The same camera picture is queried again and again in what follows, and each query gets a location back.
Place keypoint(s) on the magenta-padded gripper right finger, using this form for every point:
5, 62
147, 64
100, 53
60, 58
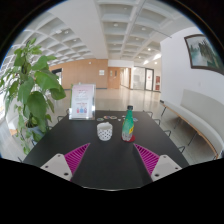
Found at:
147, 157

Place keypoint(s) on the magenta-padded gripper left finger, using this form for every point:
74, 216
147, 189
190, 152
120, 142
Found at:
77, 156

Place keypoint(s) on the green plastic drink bottle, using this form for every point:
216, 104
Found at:
127, 128

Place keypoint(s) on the white polka-dot cup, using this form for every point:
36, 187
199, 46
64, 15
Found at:
104, 132

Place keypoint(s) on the small blue card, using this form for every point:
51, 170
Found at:
135, 119

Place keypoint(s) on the small round blue-green badge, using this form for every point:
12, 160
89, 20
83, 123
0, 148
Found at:
100, 119

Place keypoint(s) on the clear acrylic sign stand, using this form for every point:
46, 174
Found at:
82, 101

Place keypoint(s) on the green leafy potted plant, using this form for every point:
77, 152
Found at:
35, 100

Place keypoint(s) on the round recessed ceiling lights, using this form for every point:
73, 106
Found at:
115, 24

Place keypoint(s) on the long white wall bench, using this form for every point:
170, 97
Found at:
203, 120

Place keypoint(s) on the framed landscape wall picture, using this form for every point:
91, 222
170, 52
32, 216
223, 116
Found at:
204, 53

